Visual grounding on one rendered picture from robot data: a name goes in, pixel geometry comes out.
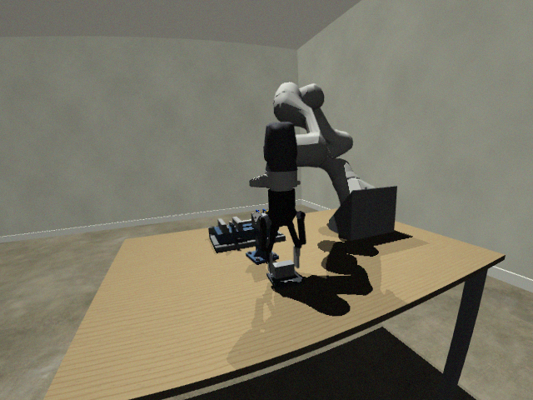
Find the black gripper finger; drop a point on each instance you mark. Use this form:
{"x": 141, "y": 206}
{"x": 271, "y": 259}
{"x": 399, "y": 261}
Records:
{"x": 267, "y": 246}
{"x": 302, "y": 235}

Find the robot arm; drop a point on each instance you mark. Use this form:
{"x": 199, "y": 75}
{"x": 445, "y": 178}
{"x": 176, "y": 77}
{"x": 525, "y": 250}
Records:
{"x": 283, "y": 155}

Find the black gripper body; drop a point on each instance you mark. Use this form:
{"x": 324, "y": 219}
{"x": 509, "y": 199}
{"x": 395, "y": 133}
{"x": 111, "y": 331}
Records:
{"x": 281, "y": 203}

